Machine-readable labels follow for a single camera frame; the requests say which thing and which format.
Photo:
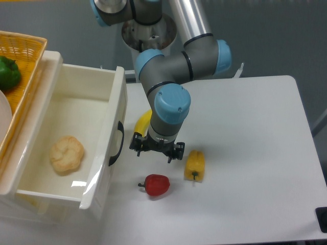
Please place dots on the yellow toy banana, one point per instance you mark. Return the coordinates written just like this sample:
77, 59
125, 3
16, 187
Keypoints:
143, 123

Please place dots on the yellow toy bell pepper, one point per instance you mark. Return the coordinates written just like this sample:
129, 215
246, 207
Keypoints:
195, 166

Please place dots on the green toy bell pepper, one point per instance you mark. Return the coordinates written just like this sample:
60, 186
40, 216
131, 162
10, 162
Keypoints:
10, 74

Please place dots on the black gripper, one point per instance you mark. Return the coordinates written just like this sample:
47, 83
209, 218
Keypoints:
171, 149

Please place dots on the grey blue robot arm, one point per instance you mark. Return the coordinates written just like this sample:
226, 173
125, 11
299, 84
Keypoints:
167, 58

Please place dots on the white drawer cabinet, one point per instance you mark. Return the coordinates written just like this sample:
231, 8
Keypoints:
19, 150

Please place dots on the toy bread bun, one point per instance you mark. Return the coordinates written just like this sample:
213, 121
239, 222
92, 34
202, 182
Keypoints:
66, 155

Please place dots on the red toy bell pepper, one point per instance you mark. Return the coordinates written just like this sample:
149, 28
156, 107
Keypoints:
155, 185

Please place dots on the black corner object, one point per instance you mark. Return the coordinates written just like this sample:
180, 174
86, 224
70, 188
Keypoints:
321, 213

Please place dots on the white plate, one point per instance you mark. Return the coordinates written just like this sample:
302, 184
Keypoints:
5, 116

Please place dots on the yellow woven basket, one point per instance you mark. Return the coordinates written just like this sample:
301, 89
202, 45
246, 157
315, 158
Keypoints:
26, 51

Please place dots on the white table clamp bracket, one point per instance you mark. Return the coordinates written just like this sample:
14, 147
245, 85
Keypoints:
239, 71

